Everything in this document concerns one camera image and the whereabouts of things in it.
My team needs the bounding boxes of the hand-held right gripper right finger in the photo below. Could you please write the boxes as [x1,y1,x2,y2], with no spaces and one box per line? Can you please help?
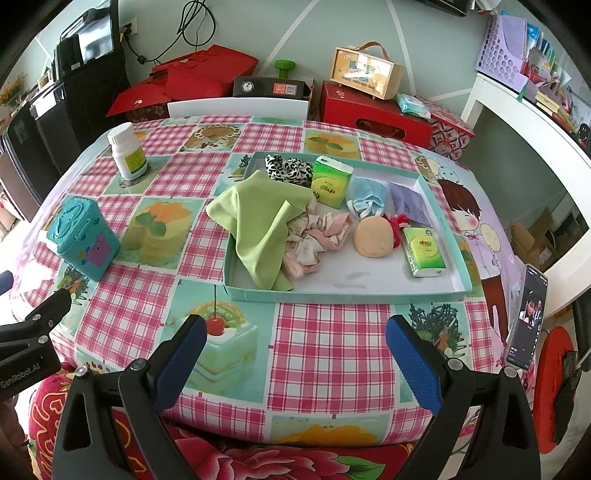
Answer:
[385,315,542,480]

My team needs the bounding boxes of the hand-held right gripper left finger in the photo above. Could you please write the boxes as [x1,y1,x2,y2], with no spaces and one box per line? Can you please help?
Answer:
[52,314,208,480]

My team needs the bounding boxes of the teal-edged white cardboard tray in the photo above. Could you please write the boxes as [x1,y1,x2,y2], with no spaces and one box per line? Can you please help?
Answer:
[223,151,474,304]

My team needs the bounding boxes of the green tissue pack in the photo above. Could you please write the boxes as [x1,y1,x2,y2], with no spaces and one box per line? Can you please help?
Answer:
[399,227,450,278]
[310,156,354,209]

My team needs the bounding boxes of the beige sponge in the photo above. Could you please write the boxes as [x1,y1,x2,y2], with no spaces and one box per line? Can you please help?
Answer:
[353,216,397,259]

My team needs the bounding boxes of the red and white scrunchie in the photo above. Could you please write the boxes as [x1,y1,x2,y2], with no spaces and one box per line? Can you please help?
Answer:
[387,213,411,250]

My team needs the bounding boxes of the pink striped cloth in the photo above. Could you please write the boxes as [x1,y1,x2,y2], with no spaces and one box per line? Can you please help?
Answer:
[281,210,356,280]

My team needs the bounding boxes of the light green cloth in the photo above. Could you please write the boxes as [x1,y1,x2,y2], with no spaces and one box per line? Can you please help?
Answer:
[205,170,317,292]

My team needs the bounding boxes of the purple packet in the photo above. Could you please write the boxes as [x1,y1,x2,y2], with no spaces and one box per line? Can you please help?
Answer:
[387,181,432,227]

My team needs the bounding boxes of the blue face mask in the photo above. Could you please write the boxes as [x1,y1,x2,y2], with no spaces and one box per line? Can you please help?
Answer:
[345,178,389,217]

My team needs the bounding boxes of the leopard print scrunchie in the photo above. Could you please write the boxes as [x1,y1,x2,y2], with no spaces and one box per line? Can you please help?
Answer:
[264,154,315,189]

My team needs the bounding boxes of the teal tin box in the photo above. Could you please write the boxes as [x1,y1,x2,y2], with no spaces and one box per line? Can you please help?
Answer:
[46,196,122,282]

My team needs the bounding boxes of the smartphone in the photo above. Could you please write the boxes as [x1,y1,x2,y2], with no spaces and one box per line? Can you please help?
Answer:
[503,264,549,370]

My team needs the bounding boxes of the red floral cloth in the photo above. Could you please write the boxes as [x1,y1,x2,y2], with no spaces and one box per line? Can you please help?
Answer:
[28,364,416,480]

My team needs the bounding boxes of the black cabinet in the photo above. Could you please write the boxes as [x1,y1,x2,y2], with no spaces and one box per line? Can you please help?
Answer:
[0,69,132,222]

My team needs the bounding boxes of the cardboard boxes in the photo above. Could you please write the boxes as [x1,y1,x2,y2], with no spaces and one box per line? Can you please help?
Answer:
[508,208,571,271]

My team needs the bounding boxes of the white pill bottle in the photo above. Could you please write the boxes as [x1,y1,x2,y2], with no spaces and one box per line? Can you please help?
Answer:
[107,122,148,182]

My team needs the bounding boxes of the red gift box floral base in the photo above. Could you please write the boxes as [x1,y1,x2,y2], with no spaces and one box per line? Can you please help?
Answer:
[107,76,171,123]

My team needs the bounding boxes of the red patterned box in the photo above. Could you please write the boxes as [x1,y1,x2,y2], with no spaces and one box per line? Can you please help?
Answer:
[418,97,476,160]

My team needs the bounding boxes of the black printer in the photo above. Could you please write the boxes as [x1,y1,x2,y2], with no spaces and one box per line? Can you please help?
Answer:
[53,9,125,77]

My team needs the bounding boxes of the white foam board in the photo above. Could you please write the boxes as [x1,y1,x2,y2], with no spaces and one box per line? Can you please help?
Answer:
[167,97,309,121]

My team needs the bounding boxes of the red box with cutout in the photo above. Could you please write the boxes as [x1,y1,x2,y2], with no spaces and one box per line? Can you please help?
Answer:
[320,82,437,147]

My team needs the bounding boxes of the blue wet wipes pack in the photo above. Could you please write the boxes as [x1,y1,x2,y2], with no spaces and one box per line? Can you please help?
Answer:
[396,93,432,116]

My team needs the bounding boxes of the white desk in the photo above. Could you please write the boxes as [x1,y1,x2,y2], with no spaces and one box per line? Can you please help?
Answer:
[459,69,591,319]

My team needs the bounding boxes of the black box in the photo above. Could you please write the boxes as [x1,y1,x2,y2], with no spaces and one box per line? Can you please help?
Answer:
[232,76,315,100]

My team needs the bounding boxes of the stack of books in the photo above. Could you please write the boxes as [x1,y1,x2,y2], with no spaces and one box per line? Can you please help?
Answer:
[522,23,591,148]

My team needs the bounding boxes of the purple file basket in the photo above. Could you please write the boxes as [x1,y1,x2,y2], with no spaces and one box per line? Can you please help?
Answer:
[475,14,532,90]

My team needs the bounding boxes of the wooden box with handle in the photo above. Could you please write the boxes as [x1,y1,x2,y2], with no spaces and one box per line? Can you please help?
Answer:
[329,42,404,100]

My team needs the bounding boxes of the black cable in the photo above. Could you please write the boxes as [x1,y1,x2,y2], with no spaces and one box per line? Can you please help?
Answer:
[180,0,216,47]

